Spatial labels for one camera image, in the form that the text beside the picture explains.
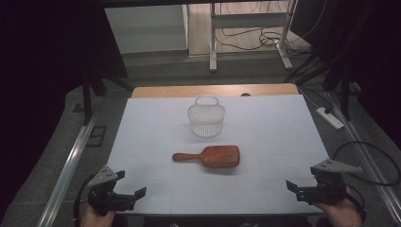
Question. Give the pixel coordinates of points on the person's left hand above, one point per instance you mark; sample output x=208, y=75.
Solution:
x=94, y=219

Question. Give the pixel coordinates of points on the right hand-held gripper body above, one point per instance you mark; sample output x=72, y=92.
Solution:
x=329, y=189

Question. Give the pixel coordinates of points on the person's right hand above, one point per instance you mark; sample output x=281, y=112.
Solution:
x=342, y=214

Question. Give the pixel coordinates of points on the black metal stand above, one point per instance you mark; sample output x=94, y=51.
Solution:
x=345, y=94
x=86, y=101

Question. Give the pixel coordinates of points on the dark floor socket plate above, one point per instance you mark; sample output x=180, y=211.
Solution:
x=97, y=136

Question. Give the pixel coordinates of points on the light wooden table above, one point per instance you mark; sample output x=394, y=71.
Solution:
x=189, y=91

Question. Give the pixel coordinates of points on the brown wooden hairbrush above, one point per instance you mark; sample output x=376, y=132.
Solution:
x=220, y=156

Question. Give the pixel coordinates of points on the white table cover sheet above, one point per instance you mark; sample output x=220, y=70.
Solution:
x=151, y=132

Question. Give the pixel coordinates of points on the white plastic mesh basket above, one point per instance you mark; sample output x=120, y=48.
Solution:
x=206, y=127

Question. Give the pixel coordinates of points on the silver metal floor rail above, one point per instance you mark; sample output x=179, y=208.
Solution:
x=67, y=170
x=362, y=148

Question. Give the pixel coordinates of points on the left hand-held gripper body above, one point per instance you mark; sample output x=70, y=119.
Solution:
x=104, y=197

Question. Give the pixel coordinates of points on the pale grey cabinet panel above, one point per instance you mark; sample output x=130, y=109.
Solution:
x=145, y=28

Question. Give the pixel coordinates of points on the white metal desk frame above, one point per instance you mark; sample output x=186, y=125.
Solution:
x=213, y=47

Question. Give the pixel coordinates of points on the white power strip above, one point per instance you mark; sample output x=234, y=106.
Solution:
x=331, y=119

